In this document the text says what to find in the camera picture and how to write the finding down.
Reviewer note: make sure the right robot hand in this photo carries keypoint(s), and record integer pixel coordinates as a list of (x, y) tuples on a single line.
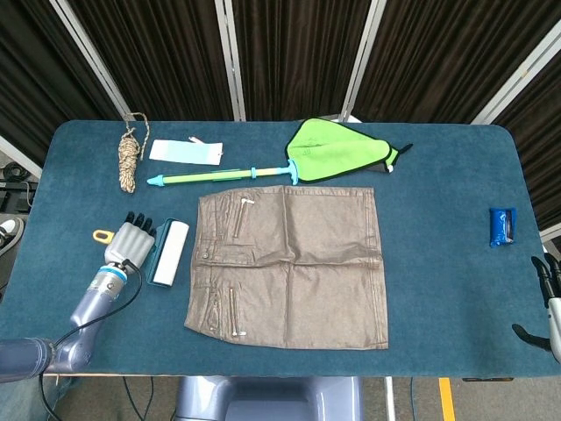
[(556, 320)]

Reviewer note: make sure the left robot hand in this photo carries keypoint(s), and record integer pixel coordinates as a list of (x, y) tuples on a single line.
[(129, 243)]

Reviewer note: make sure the teal lint roller yellow tip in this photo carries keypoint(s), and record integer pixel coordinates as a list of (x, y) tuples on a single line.
[(171, 250)]

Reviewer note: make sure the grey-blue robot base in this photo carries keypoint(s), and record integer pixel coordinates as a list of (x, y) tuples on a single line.
[(271, 403)]

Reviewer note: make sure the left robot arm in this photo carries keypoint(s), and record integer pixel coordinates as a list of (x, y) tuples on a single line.
[(92, 298)]

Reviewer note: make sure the brown skirt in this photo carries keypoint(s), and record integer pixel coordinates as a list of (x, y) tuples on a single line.
[(307, 263)]

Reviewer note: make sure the green blue plastic pump stick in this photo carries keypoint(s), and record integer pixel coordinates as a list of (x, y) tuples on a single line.
[(197, 177)]

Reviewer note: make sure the white paper tag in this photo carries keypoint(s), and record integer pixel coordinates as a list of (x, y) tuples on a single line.
[(184, 152)]

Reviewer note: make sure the blue plastic packet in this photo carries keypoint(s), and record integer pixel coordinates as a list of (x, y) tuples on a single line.
[(499, 226)]

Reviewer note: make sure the blue felt table cover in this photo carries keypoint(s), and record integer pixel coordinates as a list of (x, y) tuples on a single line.
[(438, 307)]

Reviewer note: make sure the white sneaker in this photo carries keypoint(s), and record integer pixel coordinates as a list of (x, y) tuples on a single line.
[(9, 228)]

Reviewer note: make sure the yellow floor tape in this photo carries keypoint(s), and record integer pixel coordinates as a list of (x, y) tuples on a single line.
[(446, 399)]

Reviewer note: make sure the white table leg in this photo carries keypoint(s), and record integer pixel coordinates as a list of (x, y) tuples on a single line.
[(389, 399)]

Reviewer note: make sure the blue jeans leg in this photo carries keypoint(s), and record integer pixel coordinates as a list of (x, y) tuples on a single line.
[(22, 401)]

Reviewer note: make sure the green microfiber cloth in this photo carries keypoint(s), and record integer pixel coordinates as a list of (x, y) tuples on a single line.
[(324, 149)]

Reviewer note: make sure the silver screen frame post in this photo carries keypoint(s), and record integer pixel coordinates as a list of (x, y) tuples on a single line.
[(87, 50), (363, 57), (231, 57), (19, 159), (523, 72)]

